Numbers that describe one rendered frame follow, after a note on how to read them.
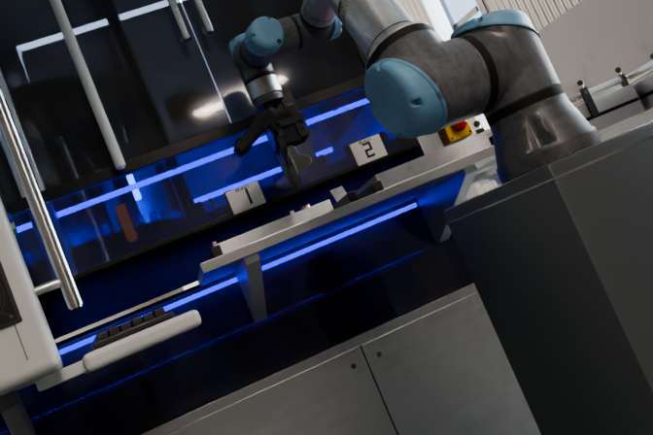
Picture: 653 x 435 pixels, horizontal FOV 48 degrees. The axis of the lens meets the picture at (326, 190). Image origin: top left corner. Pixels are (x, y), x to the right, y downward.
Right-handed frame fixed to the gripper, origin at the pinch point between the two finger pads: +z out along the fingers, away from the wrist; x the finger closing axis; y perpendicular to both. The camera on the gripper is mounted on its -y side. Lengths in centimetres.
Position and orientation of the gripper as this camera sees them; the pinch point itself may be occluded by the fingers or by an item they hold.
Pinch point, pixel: (293, 184)
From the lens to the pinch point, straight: 161.7
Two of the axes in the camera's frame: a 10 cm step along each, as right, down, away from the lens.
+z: 3.9, 9.2, -1.0
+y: 9.0, -3.6, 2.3
